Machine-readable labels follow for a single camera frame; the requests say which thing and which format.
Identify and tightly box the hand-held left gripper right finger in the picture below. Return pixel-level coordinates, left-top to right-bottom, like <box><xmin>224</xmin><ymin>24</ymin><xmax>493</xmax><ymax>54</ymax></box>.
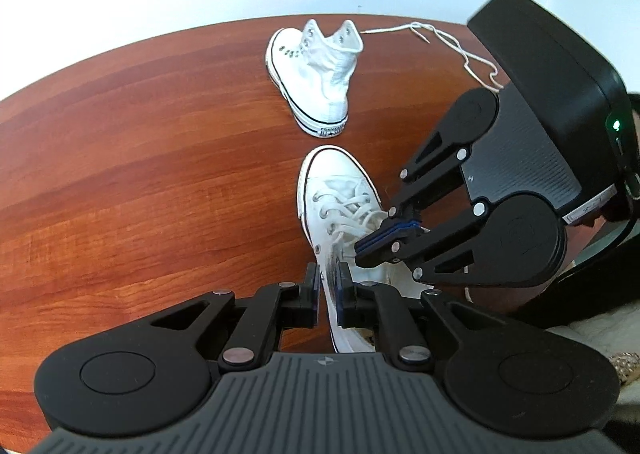
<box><xmin>336</xmin><ymin>261</ymin><xmax>506</xmax><ymax>371</ymax></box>

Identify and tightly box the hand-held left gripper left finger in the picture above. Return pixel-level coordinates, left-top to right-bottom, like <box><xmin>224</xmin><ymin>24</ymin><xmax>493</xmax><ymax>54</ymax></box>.
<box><xmin>147</xmin><ymin>263</ymin><xmax>321</xmax><ymax>369</ymax></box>

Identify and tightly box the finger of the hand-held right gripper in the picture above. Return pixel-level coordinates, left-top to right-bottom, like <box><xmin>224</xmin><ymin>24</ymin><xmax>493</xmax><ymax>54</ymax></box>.
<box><xmin>356</xmin><ymin>130</ymin><xmax>472</xmax><ymax>251</ymax></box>
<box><xmin>355</xmin><ymin>203</ymin><xmax>491</xmax><ymax>288</ymax></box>

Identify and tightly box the white shoelace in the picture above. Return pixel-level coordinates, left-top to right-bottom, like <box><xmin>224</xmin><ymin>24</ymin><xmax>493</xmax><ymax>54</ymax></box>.
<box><xmin>361</xmin><ymin>21</ymin><xmax>507</xmax><ymax>95</ymax></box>
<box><xmin>310</xmin><ymin>189</ymin><xmax>476</xmax><ymax>303</ymax></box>

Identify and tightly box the cream high-top shoe red stripe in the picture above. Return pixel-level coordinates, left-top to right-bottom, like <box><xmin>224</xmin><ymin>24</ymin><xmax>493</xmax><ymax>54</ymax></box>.
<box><xmin>297</xmin><ymin>145</ymin><xmax>436</xmax><ymax>354</ymax></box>

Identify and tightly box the white high-top shoe black stripe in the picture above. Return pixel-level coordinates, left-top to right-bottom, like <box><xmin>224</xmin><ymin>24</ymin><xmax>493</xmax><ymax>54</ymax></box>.
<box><xmin>265</xmin><ymin>19</ymin><xmax>363</xmax><ymax>139</ymax></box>

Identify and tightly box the person's white fleece clothing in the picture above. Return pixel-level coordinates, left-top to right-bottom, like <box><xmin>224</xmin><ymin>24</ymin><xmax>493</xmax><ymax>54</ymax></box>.
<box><xmin>545</xmin><ymin>309</ymin><xmax>640</xmax><ymax>385</ymax></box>

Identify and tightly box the gold sequined cloth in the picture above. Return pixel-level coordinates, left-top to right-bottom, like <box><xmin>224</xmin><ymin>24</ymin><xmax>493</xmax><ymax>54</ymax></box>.
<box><xmin>609</xmin><ymin>351</ymin><xmax>640</xmax><ymax>386</ymax></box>

